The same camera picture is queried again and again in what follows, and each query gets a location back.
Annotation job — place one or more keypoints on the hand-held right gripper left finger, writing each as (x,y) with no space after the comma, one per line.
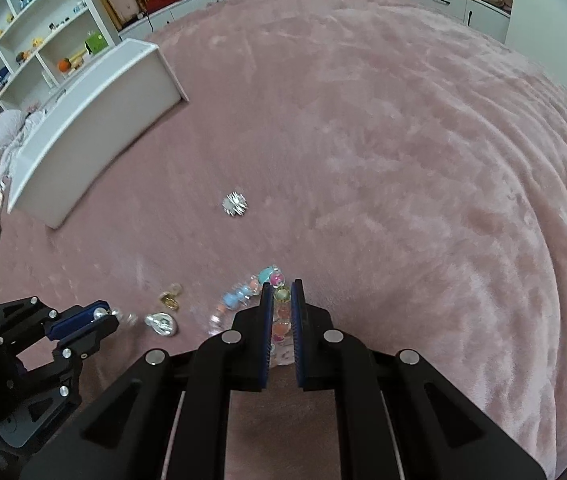
(265,340)

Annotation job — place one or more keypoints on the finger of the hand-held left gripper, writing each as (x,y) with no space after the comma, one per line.
(94,332)
(75,317)

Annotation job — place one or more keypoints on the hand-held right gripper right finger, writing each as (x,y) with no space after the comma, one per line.
(299,340)

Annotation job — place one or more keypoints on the silver round pendant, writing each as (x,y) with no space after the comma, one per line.
(162,324)

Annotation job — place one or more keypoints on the silver snowflake brooch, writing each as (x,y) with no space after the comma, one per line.
(234,204)

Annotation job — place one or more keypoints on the pink fluffy blanket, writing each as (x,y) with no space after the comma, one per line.
(388,185)

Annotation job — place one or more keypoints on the white open box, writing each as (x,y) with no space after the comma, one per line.
(88,125)

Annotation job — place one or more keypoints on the orange toy fruit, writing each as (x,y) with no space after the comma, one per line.
(64,65)

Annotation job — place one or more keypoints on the green toy box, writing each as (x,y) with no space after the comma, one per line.
(96,43)

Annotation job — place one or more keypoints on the white bookshelf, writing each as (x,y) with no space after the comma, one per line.
(23,15)

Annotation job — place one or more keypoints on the white window bench cabinet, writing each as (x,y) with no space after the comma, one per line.
(443,2)

